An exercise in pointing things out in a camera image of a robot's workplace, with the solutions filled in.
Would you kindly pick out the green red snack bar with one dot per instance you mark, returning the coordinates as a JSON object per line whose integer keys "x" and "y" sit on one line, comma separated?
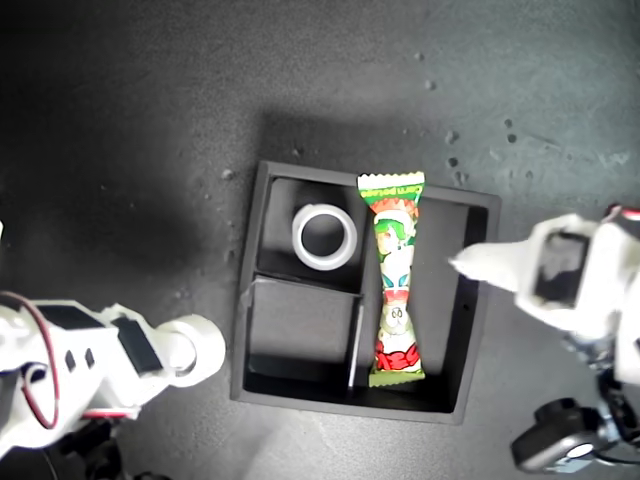
{"x": 395, "y": 240}

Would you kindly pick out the large white tape roll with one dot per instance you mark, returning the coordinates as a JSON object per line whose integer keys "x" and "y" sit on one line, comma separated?
{"x": 300, "y": 250}

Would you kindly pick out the small white tape roll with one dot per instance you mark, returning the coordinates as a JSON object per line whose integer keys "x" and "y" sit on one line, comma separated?
{"x": 210, "y": 345}

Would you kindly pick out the black compartment tray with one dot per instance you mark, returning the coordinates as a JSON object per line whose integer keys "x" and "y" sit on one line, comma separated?
{"x": 300, "y": 325}

